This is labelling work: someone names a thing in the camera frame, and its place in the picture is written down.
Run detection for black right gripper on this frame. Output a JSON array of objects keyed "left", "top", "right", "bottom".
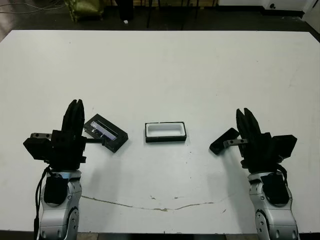
[{"left": 223, "top": 107, "right": 285, "bottom": 173}]

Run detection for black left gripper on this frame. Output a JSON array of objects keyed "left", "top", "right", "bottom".
[{"left": 31, "top": 99, "right": 105, "bottom": 173}]

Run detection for slim black camera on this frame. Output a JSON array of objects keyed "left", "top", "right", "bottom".
[{"left": 209, "top": 127, "right": 240, "bottom": 154}]

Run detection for black box lid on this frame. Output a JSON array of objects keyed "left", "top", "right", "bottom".
[{"left": 83, "top": 113, "right": 129, "bottom": 153}]

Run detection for black box with white insert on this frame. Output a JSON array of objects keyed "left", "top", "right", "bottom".
[{"left": 144, "top": 120, "right": 188, "bottom": 144}]

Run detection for olive green bag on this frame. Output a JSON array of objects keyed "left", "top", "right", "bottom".
[{"left": 63, "top": 0, "right": 105, "bottom": 23}]

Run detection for white cabinet with black knob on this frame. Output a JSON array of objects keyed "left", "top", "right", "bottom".
[{"left": 259, "top": 0, "right": 312, "bottom": 19}]

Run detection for black metal chair legs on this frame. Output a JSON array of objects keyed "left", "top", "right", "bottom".
[{"left": 146, "top": 0, "right": 201, "bottom": 30}]

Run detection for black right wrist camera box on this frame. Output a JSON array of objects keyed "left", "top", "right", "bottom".
[{"left": 271, "top": 134, "right": 298, "bottom": 159}]

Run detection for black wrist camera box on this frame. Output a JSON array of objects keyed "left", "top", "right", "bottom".
[
  {"left": 22, "top": 138, "right": 52, "bottom": 161},
  {"left": 271, "top": 134, "right": 298, "bottom": 159}
]

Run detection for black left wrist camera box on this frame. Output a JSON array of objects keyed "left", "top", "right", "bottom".
[{"left": 22, "top": 138, "right": 52, "bottom": 161}]

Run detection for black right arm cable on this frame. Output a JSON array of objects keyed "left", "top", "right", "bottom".
[{"left": 274, "top": 162, "right": 289, "bottom": 187}]

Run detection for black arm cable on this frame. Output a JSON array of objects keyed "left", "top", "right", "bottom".
[
  {"left": 33, "top": 166, "right": 52, "bottom": 240},
  {"left": 274, "top": 162, "right": 289, "bottom": 187}
]

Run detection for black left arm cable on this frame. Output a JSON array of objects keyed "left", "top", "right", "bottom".
[{"left": 33, "top": 166, "right": 52, "bottom": 240}]

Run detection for white floor cables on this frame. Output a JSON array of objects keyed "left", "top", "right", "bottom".
[{"left": 0, "top": 1, "right": 66, "bottom": 14}]

